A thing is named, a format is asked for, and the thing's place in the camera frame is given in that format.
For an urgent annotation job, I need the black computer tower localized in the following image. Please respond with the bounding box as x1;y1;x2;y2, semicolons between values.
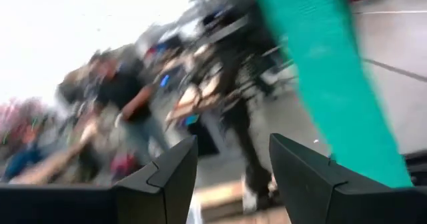
185;113;220;157

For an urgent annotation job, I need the green elastic bandage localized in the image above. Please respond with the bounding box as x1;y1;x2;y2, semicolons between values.
252;0;414;189

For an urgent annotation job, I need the wooden workbench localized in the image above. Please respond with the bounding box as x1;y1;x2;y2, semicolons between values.
165;75;231;123

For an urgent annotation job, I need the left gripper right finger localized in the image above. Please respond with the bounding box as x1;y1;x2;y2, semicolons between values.
269;133;427;224

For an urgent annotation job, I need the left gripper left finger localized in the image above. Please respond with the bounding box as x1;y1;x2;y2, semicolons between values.
0;135;199;224

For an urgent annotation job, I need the person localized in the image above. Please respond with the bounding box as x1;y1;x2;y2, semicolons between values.
89;50;169;167

